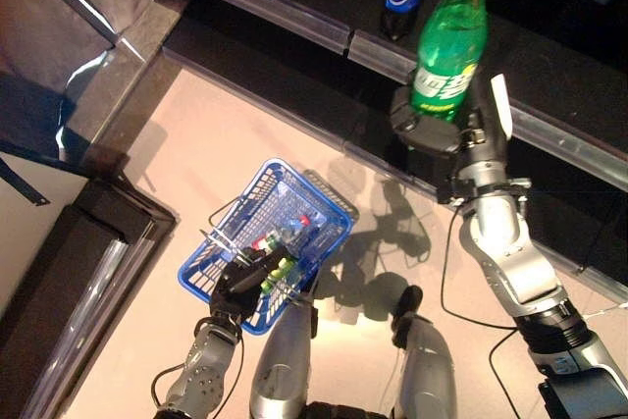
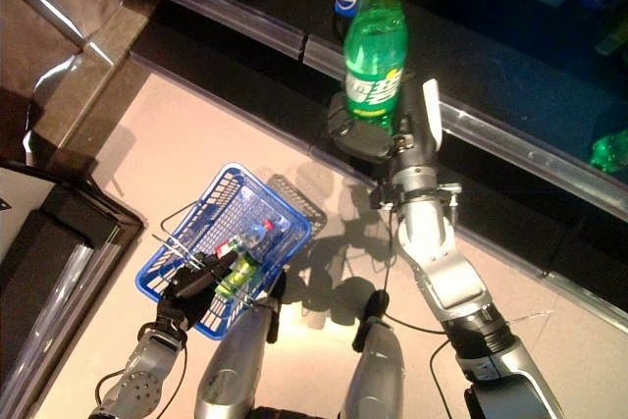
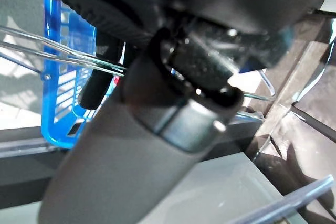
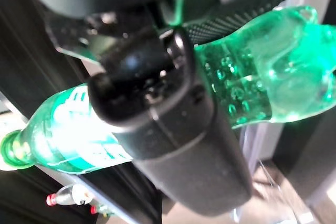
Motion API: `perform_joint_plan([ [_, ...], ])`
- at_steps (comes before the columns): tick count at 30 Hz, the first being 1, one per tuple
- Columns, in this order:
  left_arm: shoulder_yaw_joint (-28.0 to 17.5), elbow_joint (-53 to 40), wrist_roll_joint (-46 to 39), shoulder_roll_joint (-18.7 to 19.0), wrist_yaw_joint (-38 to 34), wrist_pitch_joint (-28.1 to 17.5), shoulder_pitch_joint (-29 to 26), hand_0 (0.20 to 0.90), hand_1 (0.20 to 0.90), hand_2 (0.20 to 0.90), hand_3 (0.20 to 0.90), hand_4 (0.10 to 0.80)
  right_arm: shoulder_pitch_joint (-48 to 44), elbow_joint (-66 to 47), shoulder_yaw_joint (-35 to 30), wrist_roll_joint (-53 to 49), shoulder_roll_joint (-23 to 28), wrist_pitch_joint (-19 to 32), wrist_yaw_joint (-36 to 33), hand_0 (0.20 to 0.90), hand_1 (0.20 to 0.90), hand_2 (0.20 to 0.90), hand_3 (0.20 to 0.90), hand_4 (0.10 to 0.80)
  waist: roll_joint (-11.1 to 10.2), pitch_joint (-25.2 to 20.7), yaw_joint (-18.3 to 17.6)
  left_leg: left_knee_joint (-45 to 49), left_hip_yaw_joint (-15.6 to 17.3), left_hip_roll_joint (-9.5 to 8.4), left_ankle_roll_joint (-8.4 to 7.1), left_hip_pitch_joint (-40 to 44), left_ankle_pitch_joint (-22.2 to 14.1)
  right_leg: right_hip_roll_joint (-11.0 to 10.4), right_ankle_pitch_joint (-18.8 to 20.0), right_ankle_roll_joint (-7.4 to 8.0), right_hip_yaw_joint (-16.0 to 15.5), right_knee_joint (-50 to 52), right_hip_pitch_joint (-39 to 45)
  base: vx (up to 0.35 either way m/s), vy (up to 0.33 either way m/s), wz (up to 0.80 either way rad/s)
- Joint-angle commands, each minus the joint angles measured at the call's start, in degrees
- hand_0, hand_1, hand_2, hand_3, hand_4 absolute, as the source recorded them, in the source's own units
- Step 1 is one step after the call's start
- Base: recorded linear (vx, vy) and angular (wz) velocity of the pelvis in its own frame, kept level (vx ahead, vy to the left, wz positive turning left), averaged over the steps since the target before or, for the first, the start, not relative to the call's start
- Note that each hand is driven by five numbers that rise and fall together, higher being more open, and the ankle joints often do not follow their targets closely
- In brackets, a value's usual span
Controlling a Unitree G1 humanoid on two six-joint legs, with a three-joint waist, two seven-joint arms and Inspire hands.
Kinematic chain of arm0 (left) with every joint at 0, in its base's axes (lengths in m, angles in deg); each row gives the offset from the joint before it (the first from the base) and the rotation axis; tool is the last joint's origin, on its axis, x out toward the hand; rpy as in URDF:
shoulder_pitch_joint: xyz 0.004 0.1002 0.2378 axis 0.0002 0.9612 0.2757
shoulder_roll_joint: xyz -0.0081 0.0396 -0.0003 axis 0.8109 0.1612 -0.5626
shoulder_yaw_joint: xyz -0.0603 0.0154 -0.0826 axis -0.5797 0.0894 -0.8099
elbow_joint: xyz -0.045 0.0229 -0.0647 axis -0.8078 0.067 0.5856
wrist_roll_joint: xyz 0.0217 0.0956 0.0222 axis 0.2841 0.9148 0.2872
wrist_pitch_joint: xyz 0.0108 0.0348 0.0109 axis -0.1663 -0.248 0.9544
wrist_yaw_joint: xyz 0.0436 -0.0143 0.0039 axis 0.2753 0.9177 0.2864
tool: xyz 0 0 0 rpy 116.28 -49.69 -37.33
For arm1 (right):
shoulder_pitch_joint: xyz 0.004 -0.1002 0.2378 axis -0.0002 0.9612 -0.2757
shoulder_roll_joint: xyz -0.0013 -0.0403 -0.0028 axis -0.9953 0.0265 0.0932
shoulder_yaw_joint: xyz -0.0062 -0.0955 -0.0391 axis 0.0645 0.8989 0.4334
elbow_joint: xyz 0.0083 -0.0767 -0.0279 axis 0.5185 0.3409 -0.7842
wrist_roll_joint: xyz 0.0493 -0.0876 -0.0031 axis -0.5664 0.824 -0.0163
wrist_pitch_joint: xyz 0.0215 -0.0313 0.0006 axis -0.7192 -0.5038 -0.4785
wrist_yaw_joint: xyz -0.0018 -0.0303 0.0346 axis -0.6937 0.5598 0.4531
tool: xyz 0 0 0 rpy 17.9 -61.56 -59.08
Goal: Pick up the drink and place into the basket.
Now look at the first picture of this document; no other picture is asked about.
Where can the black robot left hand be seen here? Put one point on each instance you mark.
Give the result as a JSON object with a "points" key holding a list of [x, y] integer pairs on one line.
{"points": [[235, 291]]}

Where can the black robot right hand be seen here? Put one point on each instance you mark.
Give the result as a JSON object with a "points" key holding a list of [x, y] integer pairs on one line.
{"points": [[432, 137]]}

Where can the water bottle red label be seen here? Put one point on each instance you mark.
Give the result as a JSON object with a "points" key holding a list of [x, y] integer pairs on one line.
{"points": [[289, 232]]}

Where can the green Sprite bottle yellow cap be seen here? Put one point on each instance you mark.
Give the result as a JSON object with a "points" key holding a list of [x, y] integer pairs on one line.
{"points": [[451, 46]]}

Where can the blue plastic shopping basket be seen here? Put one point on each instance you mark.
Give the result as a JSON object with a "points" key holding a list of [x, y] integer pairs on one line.
{"points": [[324, 237]]}

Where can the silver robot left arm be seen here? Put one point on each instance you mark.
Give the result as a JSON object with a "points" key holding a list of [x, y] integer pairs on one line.
{"points": [[206, 370]]}

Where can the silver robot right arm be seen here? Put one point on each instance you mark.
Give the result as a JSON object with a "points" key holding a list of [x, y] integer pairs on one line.
{"points": [[510, 262]]}

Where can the small bottles in basket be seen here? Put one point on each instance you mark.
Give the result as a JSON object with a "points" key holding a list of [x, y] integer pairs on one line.
{"points": [[288, 269]]}

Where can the silver robot left leg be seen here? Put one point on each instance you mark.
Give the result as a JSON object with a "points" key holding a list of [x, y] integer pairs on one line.
{"points": [[282, 365]]}

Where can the silver robot leg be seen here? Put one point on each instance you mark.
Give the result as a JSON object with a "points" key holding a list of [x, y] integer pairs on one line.
{"points": [[427, 365], [282, 365]]}

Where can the black base shelf board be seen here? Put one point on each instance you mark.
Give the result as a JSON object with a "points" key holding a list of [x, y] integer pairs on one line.
{"points": [[564, 223], [270, 61]]}

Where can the dark low display shelf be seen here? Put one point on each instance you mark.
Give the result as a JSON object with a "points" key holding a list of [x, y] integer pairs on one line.
{"points": [[73, 291]]}

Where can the black robot waist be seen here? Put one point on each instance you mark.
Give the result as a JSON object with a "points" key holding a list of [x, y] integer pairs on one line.
{"points": [[348, 411]]}

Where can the silver robot right leg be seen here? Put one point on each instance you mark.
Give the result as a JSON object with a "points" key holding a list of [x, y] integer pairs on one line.
{"points": [[427, 365]]}

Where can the dark stone floor plinth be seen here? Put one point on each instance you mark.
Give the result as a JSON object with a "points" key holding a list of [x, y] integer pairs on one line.
{"points": [[137, 95]]}

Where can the dark curtain sheet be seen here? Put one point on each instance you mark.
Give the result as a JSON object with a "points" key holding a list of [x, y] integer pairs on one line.
{"points": [[49, 21]]}

